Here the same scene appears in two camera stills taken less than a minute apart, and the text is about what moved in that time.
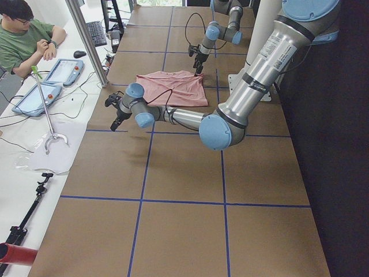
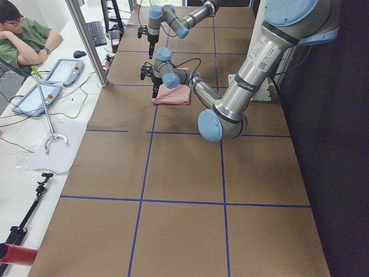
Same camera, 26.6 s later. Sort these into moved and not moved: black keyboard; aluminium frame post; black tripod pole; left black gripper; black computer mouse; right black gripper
Moved: left black gripper; right black gripper
Not moved: black keyboard; aluminium frame post; black tripod pole; black computer mouse
